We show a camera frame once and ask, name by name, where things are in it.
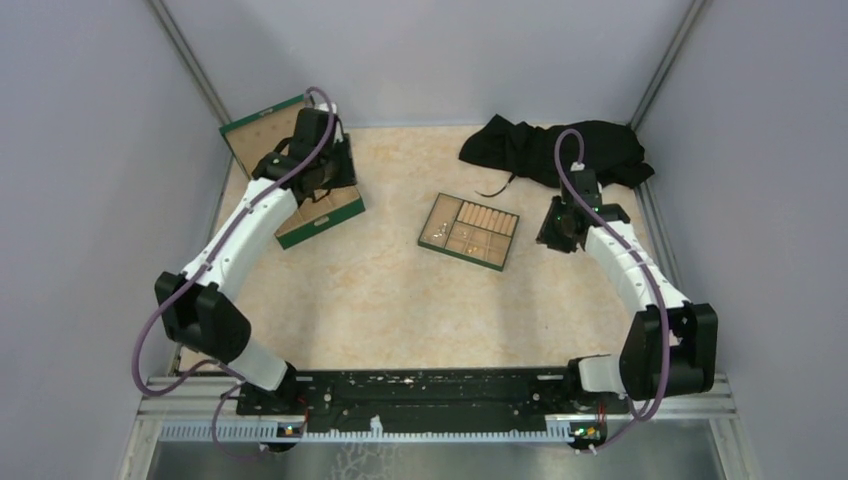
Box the green jewelry box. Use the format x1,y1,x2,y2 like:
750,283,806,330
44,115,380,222
219,95,365,249

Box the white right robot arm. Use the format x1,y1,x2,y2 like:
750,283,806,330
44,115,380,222
536,170,718,412

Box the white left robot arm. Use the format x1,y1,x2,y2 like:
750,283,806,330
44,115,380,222
154,102,356,414

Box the black cloth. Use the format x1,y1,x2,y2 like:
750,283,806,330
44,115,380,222
458,114,656,199

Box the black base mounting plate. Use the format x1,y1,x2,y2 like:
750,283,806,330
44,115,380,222
236,366,628,434

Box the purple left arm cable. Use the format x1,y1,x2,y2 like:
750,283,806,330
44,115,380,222
131,86,338,463

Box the aluminium frame rail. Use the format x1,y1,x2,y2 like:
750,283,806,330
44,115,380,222
135,374,737,445

